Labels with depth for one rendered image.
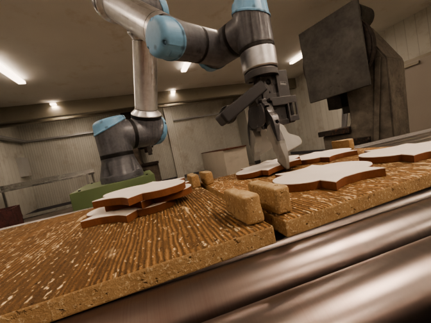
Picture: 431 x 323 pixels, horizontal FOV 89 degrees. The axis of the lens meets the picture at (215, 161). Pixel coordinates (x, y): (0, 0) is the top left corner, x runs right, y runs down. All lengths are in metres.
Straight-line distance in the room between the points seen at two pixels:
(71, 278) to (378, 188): 0.29
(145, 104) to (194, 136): 8.74
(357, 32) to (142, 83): 3.45
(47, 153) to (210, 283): 9.59
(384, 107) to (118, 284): 4.01
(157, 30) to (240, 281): 0.43
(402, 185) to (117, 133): 0.77
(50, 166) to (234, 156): 6.45
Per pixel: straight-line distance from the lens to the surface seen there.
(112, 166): 0.84
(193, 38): 0.50
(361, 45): 3.92
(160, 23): 0.48
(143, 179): 0.80
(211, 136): 9.81
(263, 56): 0.49
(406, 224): 0.25
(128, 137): 0.86
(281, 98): 0.48
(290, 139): 0.46
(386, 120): 4.07
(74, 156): 9.49
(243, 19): 0.52
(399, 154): 0.43
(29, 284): 0.24
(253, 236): 0.19
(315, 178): 0.31
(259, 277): 0.18
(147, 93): 0.88
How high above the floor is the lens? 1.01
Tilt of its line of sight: 4 degrees down
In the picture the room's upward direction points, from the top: 11 degrees counter-clockwise
